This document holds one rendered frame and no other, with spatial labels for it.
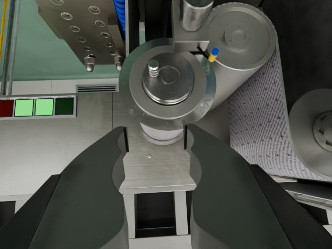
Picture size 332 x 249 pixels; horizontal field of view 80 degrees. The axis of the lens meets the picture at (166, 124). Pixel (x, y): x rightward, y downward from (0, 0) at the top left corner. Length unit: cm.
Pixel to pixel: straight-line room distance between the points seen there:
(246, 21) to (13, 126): 68
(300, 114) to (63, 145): 60
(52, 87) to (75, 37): 292
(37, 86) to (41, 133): 295
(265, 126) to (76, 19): 47
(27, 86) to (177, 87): 349
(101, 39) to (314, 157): 55
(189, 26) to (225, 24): 9
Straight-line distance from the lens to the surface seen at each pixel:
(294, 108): 37
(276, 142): 38
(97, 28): 59
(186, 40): 30
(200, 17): 28
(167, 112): 29
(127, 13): 38
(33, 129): 72
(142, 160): 61
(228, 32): 37
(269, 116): 39
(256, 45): 38
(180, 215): 64
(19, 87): 377
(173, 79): 29
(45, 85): 359
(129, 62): 32
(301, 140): 37
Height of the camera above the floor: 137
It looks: 10 degrees down
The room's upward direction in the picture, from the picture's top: 177 degrees clockwise
